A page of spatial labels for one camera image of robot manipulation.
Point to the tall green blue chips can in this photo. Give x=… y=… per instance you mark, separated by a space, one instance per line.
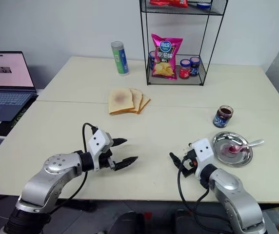
x=120 y=59

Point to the open blue jam jar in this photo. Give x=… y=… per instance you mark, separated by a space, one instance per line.
x=222 y=119

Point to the round metal plate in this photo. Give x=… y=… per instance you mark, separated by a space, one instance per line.
x=227 y=156

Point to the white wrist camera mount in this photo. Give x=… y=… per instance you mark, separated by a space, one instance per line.
x=204 y=151
x=98 y=143

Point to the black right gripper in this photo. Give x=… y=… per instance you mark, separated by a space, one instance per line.
x=189 y=157

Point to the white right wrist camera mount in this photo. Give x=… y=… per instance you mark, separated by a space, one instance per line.
x=204 y=151

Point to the open laptop with blue keyboard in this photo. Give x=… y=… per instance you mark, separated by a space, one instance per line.
x=6 y=80

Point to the red snack packet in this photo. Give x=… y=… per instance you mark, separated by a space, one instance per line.
x=168 y=2

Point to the black desk mat green print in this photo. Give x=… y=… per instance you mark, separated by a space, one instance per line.
x=12 y=123

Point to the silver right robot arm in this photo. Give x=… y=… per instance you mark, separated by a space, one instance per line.
x=229 y=192

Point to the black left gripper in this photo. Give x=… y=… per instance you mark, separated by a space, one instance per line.
x=105 y=161

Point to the blue round lid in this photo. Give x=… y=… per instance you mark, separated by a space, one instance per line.
x=204 y=6

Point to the metal spoon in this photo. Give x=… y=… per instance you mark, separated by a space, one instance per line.
x=250 y=144

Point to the toast bread slices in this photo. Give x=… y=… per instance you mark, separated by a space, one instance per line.
x=120 y=101

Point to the plain toast slice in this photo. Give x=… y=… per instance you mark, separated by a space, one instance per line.
x=137 y=100
x=145 y=101

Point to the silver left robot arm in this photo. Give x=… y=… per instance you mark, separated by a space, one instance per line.
x=51 y=180

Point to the blue lidded jar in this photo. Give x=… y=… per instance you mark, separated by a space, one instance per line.
x=195 y=65

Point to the pink potato chips bag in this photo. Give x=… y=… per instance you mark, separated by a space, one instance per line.
x=165 y=58

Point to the dark rounded shape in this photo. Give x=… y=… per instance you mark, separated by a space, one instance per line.
x=132 y=223
x=193 y=223

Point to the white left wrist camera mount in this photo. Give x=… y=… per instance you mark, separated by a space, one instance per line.
x=98 y=143

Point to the red lidded jar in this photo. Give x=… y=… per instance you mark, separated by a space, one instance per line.
x=185 y=69

